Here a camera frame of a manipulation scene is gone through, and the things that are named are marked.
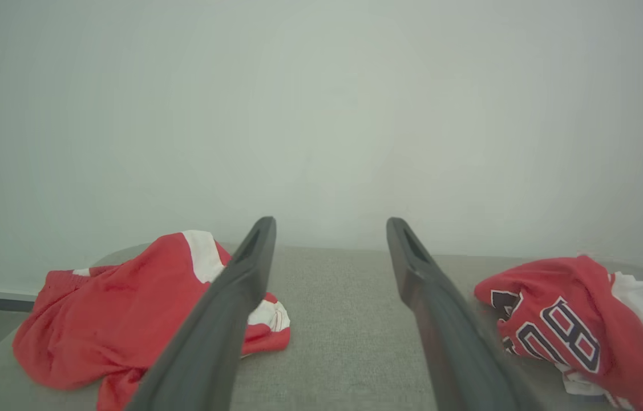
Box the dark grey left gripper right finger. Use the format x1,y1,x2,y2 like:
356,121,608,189
386,217,543,411

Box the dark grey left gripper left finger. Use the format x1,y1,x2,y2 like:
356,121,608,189
126,216,277,411

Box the red white-striped basketball shorts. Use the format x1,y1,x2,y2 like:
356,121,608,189
12,230,292,411

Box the red Bulls basketball jersey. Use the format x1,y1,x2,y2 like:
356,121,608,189
474,255,643,411

